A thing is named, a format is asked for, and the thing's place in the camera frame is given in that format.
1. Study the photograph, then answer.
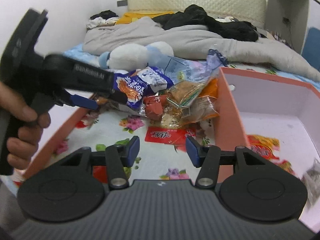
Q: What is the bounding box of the blue chair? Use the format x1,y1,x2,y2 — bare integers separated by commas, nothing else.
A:
301,27,320,63

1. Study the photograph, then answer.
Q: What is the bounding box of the clear blue plastic bag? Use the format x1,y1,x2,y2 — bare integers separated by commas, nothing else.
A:
160,55,213,83

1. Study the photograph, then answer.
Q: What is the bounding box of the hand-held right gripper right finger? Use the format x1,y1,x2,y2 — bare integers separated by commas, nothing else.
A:
186,136,273,190

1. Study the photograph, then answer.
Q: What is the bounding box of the pile of snack packets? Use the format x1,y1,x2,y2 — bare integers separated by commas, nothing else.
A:
94,77,220,130

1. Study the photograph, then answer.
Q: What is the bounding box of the grey foil snack packet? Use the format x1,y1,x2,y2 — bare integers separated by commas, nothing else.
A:
301,159,320,205

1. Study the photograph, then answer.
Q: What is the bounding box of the blue white noodle packet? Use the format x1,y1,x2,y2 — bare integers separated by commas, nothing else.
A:
113,66,174,110

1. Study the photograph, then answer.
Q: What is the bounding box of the crumpled lilac plastic wrapper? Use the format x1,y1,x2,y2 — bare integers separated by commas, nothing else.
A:
206,48,228,68

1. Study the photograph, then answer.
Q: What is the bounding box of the white blue plush toy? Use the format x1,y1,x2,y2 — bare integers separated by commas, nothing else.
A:
98,42,175,70

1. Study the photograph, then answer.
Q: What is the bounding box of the pink cardboard box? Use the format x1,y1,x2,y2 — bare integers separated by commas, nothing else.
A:
212,67,320,233

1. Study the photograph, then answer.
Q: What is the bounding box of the cream padded headboard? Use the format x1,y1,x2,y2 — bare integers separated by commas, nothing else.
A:
127,0,267,29

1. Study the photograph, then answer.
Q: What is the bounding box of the black jacket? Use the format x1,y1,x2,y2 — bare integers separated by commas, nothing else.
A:
152,4,259,42

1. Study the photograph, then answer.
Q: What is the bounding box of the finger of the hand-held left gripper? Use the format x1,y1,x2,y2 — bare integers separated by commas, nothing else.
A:
106,90,128,105
51,89,99,111

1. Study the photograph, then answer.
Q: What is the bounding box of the yellow pillow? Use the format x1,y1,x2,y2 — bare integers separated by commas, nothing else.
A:
115,10,175,25

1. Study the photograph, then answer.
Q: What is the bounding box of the red orange snack packet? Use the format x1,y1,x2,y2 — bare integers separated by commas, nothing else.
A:
246,134,295,178

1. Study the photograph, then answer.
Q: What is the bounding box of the row of small bottles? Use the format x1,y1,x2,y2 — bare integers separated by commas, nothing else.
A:
271,31,292,47

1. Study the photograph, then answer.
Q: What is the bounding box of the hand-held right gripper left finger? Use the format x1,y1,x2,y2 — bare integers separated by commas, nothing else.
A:
51,135,141,190

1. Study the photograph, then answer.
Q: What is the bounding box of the heap of dark white clothes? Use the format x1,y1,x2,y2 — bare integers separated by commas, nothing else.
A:
86,10,120,29

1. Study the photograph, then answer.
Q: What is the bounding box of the person's left hand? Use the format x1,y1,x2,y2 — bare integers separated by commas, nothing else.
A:
0,81,52,171

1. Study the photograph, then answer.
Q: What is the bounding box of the grey duvet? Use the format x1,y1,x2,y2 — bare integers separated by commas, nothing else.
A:
83,17,320,82

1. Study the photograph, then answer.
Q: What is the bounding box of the pink box lid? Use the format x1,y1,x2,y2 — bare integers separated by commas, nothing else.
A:
22,104,88,180

